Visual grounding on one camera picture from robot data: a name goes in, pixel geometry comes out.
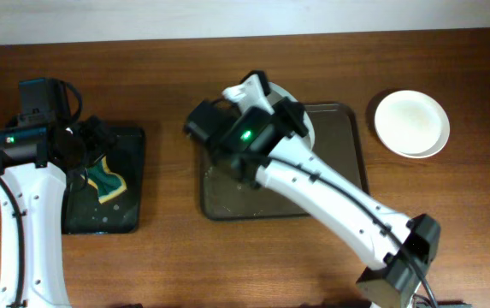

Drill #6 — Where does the green and yellow sponge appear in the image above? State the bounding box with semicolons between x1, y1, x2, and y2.
81;157;127;204

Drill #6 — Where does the dark brown serving tray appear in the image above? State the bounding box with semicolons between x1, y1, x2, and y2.
198;103;369;221

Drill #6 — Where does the pale grey plate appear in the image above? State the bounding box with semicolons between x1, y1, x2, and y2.
268;81;316;151

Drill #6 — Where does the black water tray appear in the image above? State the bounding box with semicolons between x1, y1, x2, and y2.
62;127;145;234

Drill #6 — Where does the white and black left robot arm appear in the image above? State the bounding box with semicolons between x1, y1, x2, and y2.
0;115;116;307

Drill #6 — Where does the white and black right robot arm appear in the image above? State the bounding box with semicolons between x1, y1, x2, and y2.
209;71;440;307

